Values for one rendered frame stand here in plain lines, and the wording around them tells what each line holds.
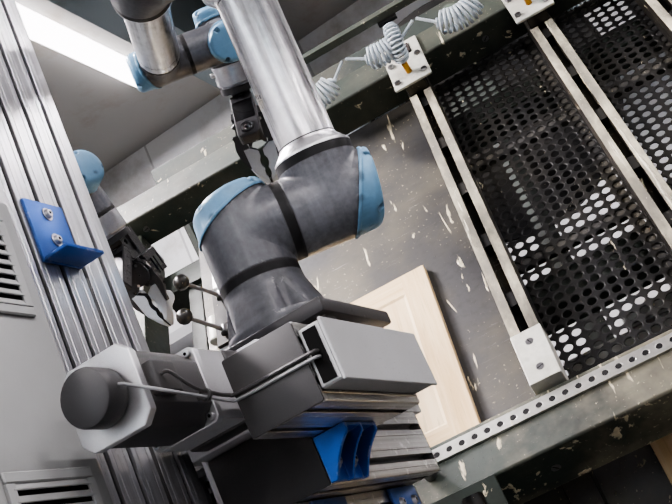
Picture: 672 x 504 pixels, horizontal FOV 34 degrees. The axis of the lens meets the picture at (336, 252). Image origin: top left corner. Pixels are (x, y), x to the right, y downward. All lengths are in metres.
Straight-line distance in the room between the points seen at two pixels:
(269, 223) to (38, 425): 0.50
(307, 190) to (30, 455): 0.59
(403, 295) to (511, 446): 0.52
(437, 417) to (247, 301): 0.74
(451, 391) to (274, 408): 1.03
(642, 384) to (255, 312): 0.77
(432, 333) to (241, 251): 0.83
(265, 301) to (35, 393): 0.40
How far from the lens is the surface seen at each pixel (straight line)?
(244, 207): 1.49
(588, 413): 1.93
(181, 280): 2.55
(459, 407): 2.08
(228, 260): 1.47
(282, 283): 1.45
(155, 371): 1.06
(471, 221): 2.31
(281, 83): 1.55
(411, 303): 2.31
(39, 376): 1.16
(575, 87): 2.49
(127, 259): 2.17
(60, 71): 6.08
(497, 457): 1.95
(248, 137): 2.06
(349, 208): 1.49
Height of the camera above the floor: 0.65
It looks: 18 degrees up
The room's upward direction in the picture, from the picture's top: 25 degrees counter-clockwise
